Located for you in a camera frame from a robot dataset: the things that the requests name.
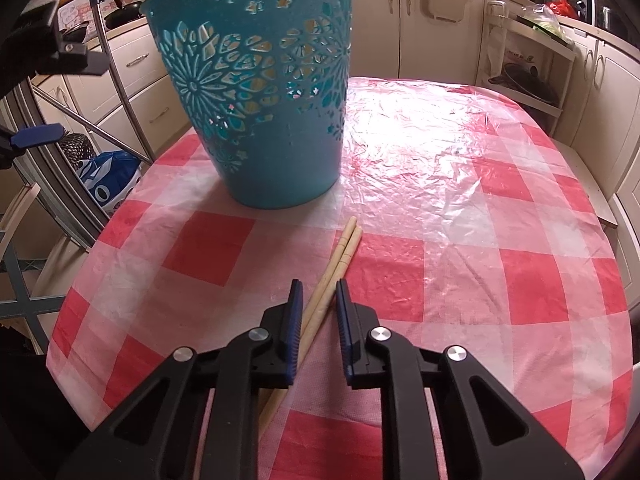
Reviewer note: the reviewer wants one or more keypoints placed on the blue printed plastic bag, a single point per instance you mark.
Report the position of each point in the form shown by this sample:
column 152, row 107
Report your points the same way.
column 107, row 180

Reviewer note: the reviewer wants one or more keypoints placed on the red checkered plastic tablecloth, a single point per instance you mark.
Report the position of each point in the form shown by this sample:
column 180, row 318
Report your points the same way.
column 450, row 260

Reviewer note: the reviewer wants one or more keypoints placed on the wooden folding shelf rack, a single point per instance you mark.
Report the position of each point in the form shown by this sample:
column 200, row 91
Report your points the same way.
column 22, row 210

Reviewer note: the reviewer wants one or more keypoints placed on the teal perforated plastic bucket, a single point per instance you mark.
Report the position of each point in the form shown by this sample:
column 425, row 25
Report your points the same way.
column 280, row 175

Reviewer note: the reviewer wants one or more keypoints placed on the wooden chopstick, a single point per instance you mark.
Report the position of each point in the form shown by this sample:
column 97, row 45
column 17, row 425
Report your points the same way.
column 341, row 270
column 333, row 260

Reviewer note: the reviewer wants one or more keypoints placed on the grey sliding door frame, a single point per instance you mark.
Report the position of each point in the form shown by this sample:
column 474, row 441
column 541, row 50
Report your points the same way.
column 60, row 200

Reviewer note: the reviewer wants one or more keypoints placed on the black wok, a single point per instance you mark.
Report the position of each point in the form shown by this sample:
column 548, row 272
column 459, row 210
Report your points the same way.
column 125, row 15

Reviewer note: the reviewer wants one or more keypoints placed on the black pan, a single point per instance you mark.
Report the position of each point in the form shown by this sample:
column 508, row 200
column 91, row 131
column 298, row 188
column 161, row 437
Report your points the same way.
column 530, row 85

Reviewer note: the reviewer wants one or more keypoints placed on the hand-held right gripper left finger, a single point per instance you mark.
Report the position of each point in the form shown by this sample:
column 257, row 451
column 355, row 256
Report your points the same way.
column 292, row 335

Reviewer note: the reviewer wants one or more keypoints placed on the white trolley cart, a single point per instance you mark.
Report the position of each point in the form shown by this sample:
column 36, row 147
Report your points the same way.
column 565, row 85

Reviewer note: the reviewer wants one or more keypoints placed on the dark woven basket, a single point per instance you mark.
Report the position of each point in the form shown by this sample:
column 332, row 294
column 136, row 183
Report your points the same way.
column 77, row 147

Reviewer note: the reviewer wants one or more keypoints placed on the small wooden stool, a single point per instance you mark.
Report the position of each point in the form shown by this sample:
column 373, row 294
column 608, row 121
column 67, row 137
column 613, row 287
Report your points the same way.
column 595, row 195

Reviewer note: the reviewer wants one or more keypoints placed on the plastic bag of greens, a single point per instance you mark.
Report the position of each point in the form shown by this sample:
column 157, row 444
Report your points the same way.
column 542, row 22

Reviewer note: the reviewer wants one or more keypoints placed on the red plastic bag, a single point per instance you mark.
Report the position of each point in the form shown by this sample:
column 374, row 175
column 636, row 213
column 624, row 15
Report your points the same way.
column 562, row 10

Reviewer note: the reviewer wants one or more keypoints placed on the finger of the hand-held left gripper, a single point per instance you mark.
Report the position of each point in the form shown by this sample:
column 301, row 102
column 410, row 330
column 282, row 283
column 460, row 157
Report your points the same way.
column 40, row 135
column 70, row 52

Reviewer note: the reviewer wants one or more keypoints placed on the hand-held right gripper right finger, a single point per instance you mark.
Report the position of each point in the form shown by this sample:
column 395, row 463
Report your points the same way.
column 345, row 340

